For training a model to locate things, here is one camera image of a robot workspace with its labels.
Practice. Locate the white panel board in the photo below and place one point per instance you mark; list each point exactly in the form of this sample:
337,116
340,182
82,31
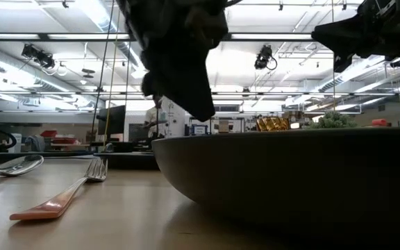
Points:
175,116

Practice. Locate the blue framed sign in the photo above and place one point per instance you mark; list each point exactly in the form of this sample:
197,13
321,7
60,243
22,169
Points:
199,129

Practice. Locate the black rectangular tray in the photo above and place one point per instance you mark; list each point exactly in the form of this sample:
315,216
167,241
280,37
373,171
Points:
130,160

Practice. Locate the white bin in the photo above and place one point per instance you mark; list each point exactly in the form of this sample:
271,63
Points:
15,143

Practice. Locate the red storage bins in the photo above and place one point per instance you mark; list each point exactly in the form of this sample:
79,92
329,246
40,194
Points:
59,138

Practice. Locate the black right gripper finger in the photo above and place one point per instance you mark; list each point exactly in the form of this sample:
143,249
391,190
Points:
341,63
342,36

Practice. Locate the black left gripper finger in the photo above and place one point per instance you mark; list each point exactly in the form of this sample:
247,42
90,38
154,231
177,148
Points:
186,93

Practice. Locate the red object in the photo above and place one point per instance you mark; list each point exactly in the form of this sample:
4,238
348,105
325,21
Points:
379,122

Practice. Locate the person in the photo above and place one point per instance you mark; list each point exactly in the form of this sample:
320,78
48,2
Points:
153,119

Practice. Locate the black round plate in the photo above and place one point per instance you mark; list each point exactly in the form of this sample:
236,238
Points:
290,173

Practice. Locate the black aluminium table frame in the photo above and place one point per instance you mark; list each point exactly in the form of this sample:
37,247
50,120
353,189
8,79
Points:
64,153

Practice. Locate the black computer monitor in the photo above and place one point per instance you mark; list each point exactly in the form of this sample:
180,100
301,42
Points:
113,121

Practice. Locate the amber faceted glass cup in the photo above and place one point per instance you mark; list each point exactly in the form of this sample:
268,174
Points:
273,124

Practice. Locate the small green potted plant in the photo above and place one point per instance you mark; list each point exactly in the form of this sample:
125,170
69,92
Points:
332,119

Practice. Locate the black hanging camera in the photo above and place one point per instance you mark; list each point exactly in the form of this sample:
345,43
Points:
264,57
39,56

